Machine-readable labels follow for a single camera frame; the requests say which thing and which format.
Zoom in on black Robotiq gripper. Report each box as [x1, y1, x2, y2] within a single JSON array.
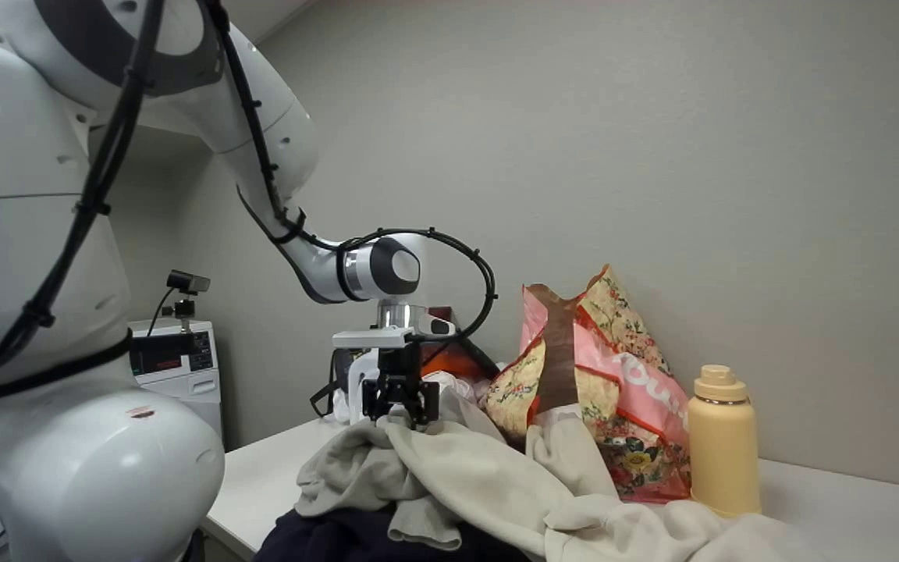
[[360, 340, 444, 432]]

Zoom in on cream beige sweatshirt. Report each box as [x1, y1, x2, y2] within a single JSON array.
[[290, 388, 818, 562]]

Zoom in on navy blue garment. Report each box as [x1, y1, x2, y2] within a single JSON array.
[[256, 503, 538, 562]]

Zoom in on white gray crumpled cloth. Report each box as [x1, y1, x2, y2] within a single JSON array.
[[429, 369, 487, 416]]

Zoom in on pink floral tote bag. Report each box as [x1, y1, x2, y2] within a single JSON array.
[[484, 262, 697, 510]]

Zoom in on yellow bottle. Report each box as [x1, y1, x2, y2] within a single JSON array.
[[684, 362, 761, 520]]

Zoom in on gray wrist camera box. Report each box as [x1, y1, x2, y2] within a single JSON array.
[[326, 322, 459, 353]]

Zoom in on white box with cables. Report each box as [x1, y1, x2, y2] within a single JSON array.
[[123, 315, 224, 448]]

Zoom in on black camera on stand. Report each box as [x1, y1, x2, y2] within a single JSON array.
[[150, 264, 212, 326]]

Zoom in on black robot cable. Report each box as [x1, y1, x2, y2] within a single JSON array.
[[0, 0, 502, 408]]

